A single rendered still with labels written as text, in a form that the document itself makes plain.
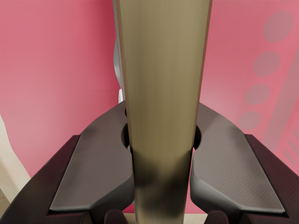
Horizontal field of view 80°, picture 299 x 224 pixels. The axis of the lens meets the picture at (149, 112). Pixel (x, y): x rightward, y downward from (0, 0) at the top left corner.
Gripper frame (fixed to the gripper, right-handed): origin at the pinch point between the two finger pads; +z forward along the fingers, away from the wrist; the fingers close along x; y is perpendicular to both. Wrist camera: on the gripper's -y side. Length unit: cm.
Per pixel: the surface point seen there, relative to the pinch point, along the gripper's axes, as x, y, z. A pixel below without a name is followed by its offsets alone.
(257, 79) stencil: 9.1, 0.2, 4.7
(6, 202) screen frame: -22.2, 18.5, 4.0
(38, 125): -13.1, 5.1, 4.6
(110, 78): -4.4, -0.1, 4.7
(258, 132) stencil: 10.8, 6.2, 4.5
